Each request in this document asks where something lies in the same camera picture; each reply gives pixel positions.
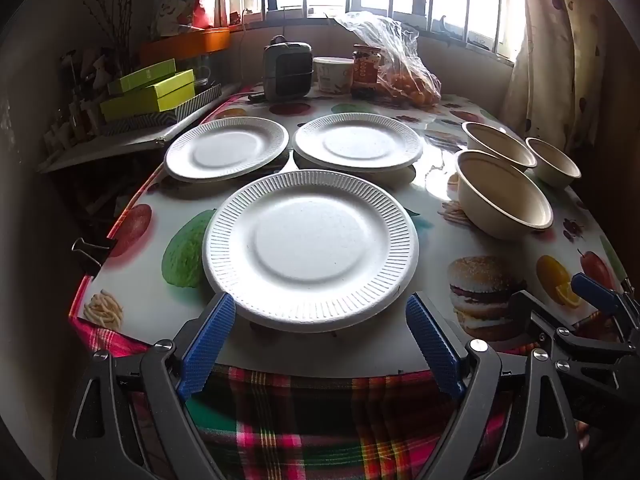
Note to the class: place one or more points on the pile of oranges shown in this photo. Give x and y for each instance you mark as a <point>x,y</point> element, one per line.
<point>410,87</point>

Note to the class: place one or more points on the clear plastic bag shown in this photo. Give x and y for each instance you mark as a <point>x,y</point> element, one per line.
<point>390,40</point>

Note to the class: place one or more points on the black window hook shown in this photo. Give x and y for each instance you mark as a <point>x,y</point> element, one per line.
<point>442,22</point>

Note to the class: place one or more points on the small beige paper bowl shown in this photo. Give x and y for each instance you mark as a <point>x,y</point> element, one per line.
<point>552,162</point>

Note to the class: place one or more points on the fruit print tablecloth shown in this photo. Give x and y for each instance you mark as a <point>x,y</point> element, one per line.
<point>435,195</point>

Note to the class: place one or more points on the medium beige paper bowl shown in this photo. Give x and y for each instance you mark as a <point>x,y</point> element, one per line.
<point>500,142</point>

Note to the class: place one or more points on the dried branches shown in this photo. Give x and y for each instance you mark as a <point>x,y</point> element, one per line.
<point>117,5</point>

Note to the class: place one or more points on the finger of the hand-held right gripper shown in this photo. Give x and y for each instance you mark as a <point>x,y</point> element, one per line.
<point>595,292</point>
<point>537,312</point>

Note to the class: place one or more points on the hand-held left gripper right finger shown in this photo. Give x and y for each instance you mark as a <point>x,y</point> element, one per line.
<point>432,345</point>

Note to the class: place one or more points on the orange tray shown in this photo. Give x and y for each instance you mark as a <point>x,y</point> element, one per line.
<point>185,45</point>

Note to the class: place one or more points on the large beige paper bowl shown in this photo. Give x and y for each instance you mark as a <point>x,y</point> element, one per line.
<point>500,200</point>

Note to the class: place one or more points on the white board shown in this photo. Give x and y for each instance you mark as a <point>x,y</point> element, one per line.
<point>125,142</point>

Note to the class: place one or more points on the red label glass jar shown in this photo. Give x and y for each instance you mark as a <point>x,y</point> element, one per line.
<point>366,72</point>

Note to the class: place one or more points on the green flat box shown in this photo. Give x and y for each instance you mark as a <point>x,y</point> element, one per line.
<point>150,100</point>
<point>142,75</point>

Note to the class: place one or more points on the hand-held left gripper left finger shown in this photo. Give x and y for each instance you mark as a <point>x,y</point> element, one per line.
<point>207,345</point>

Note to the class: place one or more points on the patterned cream curtain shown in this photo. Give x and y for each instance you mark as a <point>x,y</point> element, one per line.
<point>560,60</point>

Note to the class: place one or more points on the white plastic tub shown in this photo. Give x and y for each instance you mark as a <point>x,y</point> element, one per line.
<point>332,75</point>

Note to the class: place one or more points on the white paper plate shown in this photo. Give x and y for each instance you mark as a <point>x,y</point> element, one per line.
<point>357,142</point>
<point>310,245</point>
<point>225,147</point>

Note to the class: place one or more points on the striped grey box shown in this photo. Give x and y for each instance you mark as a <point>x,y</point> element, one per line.
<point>150,121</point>

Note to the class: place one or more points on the black binder clip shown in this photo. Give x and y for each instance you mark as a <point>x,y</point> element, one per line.
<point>92,252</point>

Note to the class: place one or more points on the small grey fan heater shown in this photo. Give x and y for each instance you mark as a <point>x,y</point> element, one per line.
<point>287,70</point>

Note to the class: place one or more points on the small bottles rack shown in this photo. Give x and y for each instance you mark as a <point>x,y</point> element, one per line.
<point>75,105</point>

